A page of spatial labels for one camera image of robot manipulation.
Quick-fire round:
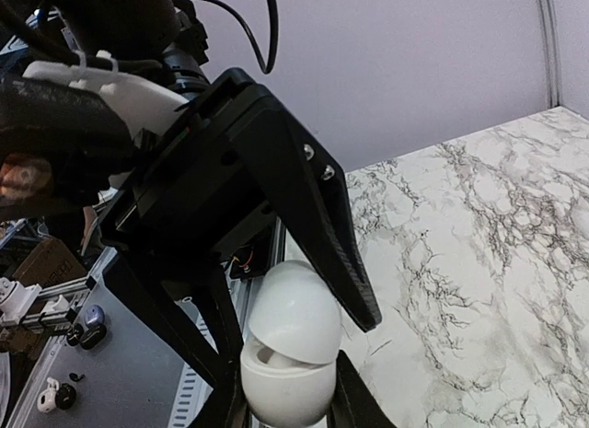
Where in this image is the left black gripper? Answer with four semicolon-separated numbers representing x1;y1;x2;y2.
100;68;382;391

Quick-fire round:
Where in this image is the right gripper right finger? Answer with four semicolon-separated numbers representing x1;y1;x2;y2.
331;350;396;428

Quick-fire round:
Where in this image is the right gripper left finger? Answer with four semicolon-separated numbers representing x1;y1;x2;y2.
195;363;250;428

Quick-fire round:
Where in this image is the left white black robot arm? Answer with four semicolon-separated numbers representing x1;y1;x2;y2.
1;0;389;427

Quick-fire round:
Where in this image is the blue grey earbud case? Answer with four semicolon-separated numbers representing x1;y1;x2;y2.
84;305;105;329

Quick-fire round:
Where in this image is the white black earbud case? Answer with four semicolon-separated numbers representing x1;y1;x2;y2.
36;376;77;413

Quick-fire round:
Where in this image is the black earbud case pair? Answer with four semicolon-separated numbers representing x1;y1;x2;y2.
65;323;108;351

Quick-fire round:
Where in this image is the brown cardboard box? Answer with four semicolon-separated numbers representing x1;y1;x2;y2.
11;238;87;288

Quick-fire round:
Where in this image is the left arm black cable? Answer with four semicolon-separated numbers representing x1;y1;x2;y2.
0;0;281;75

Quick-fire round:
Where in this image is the left aluminium corner post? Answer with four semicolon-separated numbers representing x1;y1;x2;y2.
537;0;562;109

